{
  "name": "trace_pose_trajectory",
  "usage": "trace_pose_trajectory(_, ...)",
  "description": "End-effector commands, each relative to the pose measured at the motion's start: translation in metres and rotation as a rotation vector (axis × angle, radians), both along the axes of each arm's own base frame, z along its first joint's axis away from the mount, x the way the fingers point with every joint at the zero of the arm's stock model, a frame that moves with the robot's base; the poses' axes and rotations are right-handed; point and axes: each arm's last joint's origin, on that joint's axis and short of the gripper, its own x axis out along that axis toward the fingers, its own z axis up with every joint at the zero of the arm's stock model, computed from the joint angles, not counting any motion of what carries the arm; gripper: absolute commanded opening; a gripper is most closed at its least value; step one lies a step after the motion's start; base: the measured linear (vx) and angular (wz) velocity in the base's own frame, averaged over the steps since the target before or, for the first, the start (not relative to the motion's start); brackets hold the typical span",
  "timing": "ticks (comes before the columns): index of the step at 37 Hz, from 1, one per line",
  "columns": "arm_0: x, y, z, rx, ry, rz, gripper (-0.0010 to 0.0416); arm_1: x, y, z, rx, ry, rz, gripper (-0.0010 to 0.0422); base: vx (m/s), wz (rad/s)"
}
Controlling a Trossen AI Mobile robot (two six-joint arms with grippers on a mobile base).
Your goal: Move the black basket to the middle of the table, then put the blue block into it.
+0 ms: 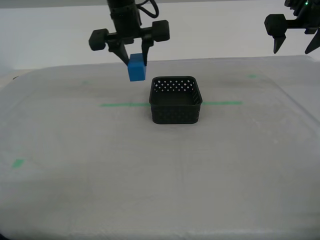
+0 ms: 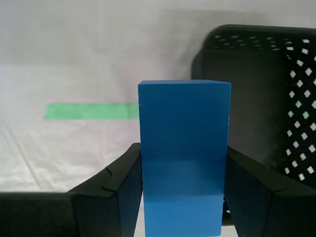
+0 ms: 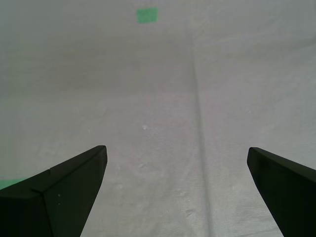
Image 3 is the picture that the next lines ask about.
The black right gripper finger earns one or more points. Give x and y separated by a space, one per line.
291 192
61 202

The long green tape strip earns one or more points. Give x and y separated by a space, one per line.
7 184

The white table cover sheet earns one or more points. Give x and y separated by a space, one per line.
172 98

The small green tape mark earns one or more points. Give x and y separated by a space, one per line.
147 15

